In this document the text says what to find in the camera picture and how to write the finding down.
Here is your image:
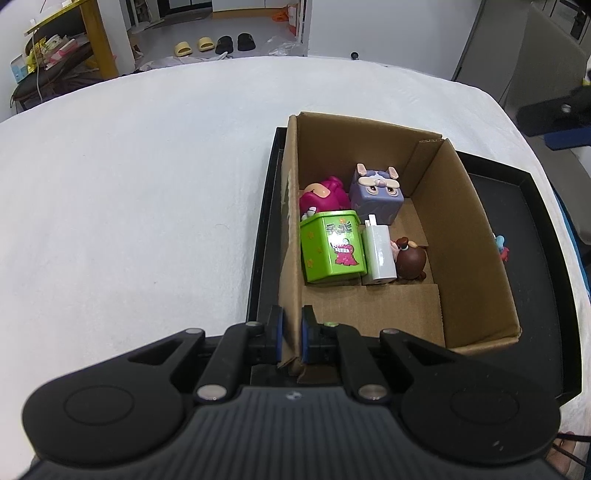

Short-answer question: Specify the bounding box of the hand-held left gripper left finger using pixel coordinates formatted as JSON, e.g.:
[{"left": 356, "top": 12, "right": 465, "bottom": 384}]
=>
[{"left": 126, "top": 305, "right": 284, "bottom": 407}]

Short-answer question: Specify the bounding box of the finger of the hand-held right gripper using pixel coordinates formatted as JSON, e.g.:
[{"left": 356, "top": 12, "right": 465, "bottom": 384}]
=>
[{"left": 515, "top": 85, "right": 591, "bottom": 151}]

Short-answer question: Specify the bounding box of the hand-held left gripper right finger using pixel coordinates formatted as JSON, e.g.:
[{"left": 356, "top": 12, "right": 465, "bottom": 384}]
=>
[{"left": 301, "top": 305, "right": 461, "bottom": 407}]

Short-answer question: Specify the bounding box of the green printed toy box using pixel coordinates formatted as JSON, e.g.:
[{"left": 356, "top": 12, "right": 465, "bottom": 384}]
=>
[{"left": 299, "top": 210, "right": 369, "bottom": 284}]

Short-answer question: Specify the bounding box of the black plastic tray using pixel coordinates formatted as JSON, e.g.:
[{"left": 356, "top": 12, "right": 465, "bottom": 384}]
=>
[{"left": 245, "top": 127, "right": 583, "bottom": 409}]

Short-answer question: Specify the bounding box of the white charger plug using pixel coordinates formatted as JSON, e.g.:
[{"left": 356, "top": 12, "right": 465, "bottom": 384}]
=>
[{"left": 362, "top": 219, "right": 399, "bottom": 286}]

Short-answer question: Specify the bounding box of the brown pig toy figure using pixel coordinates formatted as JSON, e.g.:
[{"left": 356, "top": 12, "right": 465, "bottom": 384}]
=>
[{"left": 390, "top": 236, "right": 429, "bottom": 281}]

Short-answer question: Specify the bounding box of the pink bear toy figure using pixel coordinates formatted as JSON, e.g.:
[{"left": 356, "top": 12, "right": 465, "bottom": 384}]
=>
[{"left": 299, "top": 175, "right": 352, "bottom": 222}]

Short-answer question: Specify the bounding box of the purple cube rabbit toy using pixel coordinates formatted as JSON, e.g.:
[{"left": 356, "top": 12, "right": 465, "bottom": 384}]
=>
[{"left": 348, "top": 163, "right": 406, "bottom": 225}]

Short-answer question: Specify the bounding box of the brown cardboard box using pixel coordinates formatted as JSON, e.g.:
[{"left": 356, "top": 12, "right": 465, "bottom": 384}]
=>
[{"left": 277, "top": 111, "right": 522, "bottom": 384}]

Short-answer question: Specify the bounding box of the grey chair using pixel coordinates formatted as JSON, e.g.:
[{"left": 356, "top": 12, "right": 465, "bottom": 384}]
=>
[{"left": 452, "top": 0, "right": 591, "bottom": 139}]

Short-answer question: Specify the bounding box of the person's foot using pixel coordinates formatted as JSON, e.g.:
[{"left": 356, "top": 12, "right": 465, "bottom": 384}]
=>
[{"left": 547, "top": 431, "right": 591, "bottom": 478}]

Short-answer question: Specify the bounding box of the clear plastic bag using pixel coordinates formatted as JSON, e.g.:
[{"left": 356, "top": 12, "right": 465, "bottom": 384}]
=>
[{"left": 268, "top": 39, "right": 308, "bottom": 57}]

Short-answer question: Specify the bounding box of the yellow wooden table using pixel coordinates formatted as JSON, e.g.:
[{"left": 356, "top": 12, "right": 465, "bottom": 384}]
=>
[{"left": 25, "top": 0, "right": 120, "bottom": 78}]

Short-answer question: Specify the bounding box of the pile of snack packets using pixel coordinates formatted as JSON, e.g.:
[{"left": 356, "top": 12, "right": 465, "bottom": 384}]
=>
[{"left": 23, "top": 34, "right": 80, "bottom": 70}]

